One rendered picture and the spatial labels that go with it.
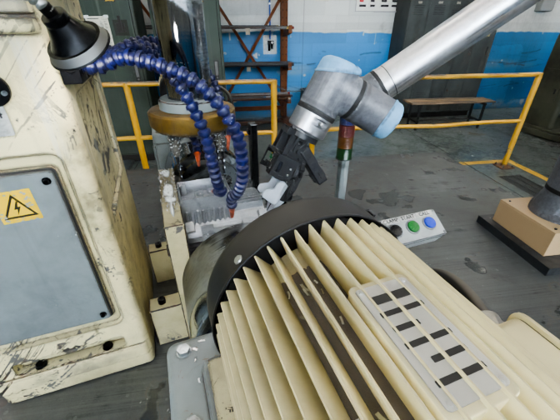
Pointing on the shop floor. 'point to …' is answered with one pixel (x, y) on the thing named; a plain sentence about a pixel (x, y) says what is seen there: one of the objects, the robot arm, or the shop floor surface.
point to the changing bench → (447, 103)
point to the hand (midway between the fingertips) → (272, 207)
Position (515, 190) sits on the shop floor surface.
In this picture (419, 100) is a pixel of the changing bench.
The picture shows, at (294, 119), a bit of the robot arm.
